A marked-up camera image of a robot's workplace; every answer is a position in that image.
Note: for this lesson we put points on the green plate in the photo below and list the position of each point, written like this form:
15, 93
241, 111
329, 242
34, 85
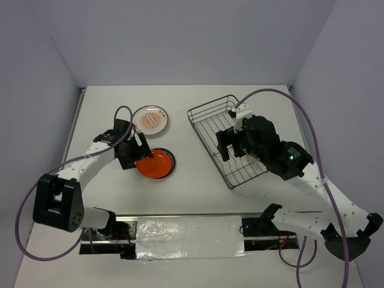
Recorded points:
172, 159

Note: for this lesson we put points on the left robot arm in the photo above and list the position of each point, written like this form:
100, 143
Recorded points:
59, 201

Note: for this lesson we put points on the silver tape patch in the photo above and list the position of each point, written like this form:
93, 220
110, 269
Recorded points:
171, 238

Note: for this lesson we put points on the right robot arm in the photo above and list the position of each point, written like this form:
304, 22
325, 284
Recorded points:
340, 224

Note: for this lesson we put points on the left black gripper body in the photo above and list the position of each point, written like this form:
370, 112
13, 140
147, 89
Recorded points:
132, 153

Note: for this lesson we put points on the orange plate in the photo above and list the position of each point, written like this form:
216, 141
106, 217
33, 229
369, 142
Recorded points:
155, 167

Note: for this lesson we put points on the white plate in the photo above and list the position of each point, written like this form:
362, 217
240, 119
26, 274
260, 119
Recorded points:
150, 120

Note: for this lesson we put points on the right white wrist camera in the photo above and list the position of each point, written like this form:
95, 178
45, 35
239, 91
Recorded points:
238, 114

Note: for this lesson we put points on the metal mounting rail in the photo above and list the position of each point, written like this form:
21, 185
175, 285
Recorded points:
256, 234

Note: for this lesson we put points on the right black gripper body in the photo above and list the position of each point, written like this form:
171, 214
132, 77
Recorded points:
253, 150

